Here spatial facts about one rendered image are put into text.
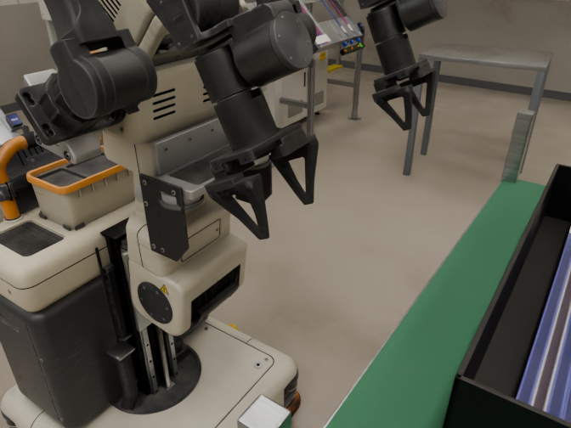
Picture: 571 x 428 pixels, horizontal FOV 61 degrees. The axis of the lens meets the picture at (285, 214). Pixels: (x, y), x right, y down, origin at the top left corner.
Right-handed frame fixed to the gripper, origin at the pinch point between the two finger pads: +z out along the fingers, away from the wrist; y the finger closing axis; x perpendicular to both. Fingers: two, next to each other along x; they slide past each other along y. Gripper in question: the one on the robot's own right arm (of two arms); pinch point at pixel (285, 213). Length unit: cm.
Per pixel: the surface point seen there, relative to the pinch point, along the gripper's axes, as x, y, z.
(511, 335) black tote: -16.4, 12.8, 25.7
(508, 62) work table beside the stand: 33, 260, 20
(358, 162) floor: 144, 257, 54
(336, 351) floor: 78, 85, 86
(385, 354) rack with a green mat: -4.6, 2.0, 21.2
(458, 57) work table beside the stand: 57, 258, 8
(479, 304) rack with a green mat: -11.3, 18.2, 24.5
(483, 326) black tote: -18.7, 0.1, 15.6
